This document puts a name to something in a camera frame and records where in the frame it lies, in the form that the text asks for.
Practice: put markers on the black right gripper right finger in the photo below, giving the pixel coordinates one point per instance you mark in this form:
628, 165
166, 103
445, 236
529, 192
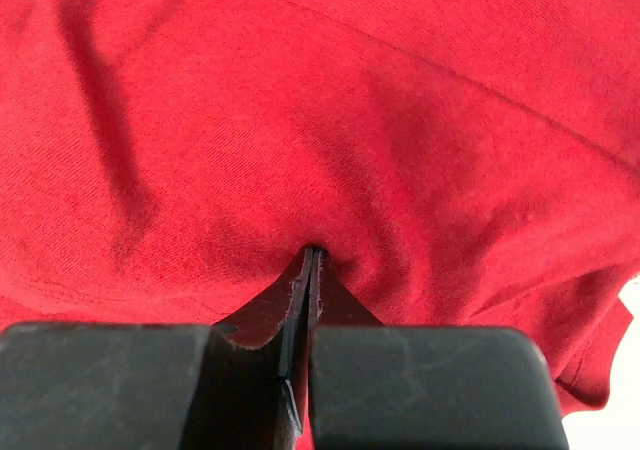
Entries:
373, 386

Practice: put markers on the red t-shirt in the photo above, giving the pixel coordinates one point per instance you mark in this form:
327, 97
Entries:
465, 162

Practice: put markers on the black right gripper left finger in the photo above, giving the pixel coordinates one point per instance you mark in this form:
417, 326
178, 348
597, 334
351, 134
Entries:
236, 384

